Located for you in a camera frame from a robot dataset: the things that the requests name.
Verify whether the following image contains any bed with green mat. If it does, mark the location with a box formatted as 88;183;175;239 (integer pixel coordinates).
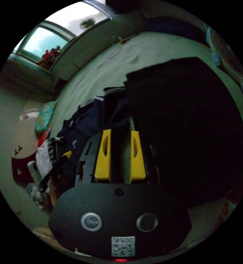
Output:
30;31;243;259

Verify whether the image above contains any navy garment with white stripes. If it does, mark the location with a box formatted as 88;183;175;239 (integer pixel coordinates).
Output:
56;87;135;187

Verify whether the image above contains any pile of clothes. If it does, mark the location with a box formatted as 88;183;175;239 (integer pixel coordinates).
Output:
26;127;60;209

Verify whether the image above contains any round ceiling lamp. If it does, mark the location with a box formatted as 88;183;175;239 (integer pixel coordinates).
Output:
80;18;95;30

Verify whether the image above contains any teal patterned pillow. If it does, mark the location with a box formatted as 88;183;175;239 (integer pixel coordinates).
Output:
34;100;57;133

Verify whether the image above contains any dark blue t-shirt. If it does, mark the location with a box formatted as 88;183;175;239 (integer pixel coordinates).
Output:
123;57;243;208

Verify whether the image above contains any window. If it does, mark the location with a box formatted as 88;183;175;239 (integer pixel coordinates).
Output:
12;20;78;63

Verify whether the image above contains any white fan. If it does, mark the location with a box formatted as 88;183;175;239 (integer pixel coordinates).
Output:
203;23;243;94

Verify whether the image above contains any plant with red flowers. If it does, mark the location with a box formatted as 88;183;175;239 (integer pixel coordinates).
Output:
37;46;62;70

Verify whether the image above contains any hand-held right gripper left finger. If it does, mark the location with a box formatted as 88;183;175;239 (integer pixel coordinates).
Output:
94;129;112;183

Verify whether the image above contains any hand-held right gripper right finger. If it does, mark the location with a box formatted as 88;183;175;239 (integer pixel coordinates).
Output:
130;130;147;184

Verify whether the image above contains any person's left hand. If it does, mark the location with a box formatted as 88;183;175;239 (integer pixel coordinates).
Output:
49;174;62;209

